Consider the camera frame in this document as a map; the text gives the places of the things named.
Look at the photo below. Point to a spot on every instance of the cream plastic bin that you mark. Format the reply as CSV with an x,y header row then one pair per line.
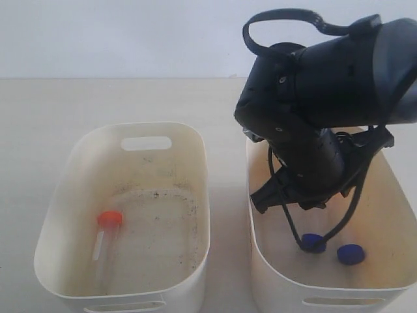
x,y
286,279
155,174

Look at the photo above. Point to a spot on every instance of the blue-capped tube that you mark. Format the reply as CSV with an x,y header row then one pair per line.
x,y
350,248
314,229

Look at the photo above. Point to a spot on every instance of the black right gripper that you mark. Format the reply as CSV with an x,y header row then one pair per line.
x,y
314,163

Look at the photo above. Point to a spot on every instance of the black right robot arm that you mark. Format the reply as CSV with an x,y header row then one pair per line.
x,y
324,109

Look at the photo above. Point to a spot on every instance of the orange-capped clear tube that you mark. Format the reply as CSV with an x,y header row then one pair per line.
x,y
109,224

